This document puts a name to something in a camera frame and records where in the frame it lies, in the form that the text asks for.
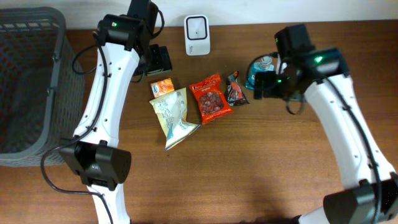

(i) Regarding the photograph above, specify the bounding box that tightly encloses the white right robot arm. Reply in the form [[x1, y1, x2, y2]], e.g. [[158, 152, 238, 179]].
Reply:
[[254, 24, 397, 223]]

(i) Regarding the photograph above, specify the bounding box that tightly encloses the dark grey plastic basket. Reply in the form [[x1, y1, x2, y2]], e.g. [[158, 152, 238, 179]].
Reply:
[[1, 7, 85, 167]]

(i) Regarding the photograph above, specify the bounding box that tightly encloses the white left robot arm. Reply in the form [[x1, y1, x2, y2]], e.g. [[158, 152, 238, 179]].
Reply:
[[58, 0, 172, 223]]

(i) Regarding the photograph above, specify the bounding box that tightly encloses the cream chips bag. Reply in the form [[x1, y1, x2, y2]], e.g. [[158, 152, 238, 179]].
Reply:
[[149, 88, 200, 151]]

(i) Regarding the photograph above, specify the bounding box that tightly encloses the small orange box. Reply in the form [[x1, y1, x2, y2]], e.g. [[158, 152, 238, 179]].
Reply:
[[150, 78, 175, 98]]

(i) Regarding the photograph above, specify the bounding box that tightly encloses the black orange snack packet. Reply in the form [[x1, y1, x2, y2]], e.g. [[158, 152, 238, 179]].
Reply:
[[224, 71, 249, 106]]

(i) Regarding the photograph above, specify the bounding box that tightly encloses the red snack bag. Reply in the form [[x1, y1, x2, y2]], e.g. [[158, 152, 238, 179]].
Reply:
[[190, 73, 233, 124]]

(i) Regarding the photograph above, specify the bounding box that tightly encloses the white barcode scanner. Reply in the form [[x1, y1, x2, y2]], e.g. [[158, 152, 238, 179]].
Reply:
[[183, 15, 211, 56]]

